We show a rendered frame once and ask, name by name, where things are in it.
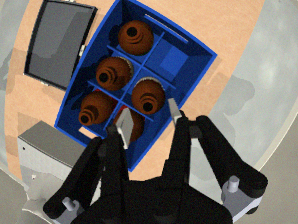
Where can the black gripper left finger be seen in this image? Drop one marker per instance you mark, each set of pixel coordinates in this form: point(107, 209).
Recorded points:
point(77, 191)

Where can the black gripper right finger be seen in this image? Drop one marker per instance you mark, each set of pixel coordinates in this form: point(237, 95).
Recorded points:
point(242, 185)

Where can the blue plastic crate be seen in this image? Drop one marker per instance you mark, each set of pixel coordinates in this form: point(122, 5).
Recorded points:
point(178, 63)

